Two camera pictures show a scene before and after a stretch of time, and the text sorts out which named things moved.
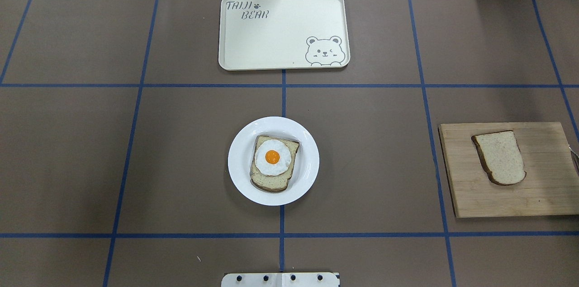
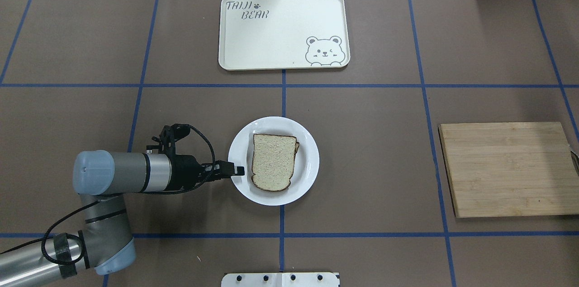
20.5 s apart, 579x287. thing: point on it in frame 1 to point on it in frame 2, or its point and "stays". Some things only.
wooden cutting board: x=550 y=187 stays
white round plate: x=240 y=158 stays
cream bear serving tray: x=283 y=31 stays
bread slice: x=501 y=156 to x=272 y=160
